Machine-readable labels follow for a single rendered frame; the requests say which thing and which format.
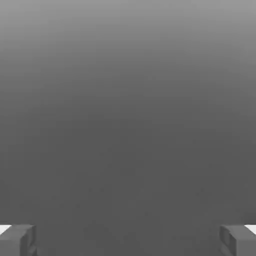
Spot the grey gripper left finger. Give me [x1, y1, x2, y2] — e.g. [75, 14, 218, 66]
[0, 224, 38, 256]

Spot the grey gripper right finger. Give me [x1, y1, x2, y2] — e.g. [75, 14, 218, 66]
[218, 224, 256, 256]

